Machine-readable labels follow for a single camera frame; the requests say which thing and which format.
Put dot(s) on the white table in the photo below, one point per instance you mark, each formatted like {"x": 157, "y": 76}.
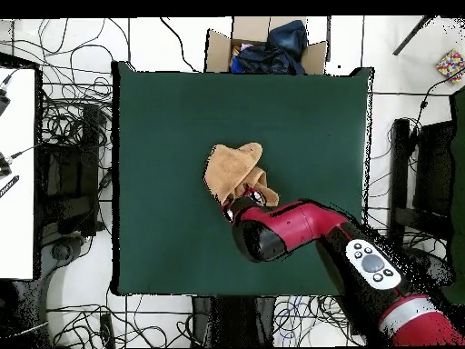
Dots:
{"x": 18, "y": 218}

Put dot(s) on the pink and yellow garment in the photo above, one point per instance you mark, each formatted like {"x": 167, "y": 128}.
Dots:
{"x": 244, "y": 47}

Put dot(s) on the black ribbed strip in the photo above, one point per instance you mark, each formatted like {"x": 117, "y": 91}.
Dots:
{"x": 9, "y": 185}

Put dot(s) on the black equipment stand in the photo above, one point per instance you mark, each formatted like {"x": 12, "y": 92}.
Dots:
{"x": 72, "y": 181}
{"x": 434, "y": 171}

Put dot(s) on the black connector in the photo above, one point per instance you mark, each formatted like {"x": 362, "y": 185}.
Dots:
{"x": 3, "y": 167}

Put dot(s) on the dark green table cloth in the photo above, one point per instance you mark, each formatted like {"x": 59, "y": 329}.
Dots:
{"x": 458, "y": 181}
{"x": 174, "y": 109}

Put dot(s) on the multicoloured patterned bundle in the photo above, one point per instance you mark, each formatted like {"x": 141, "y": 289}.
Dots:
{"x": 450, "y": 63}

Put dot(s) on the black metal bar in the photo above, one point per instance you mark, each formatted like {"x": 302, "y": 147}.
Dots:
{"x": 412, "y": 36}

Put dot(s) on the orange terry towel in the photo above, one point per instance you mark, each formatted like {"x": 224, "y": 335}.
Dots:
{"x": 229, "y": 167}

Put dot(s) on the dark blue garment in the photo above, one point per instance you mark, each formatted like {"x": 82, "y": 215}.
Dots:
{"x": 283, "y": 51}

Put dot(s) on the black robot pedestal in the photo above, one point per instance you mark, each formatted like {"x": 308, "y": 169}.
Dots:
{"x": 232, "y": 320}

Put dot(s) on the black device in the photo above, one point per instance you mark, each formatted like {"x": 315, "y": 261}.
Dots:
{"x": 3, "y": 101}

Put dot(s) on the black power strip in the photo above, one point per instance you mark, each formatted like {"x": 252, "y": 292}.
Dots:
{"x": 107, "y": 329}

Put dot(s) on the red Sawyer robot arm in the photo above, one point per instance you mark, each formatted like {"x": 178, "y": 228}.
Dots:
{"x": 298, "y": 225}

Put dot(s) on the cardboard box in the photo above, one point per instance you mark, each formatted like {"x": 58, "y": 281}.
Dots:
{"x": 218, "y": 51}

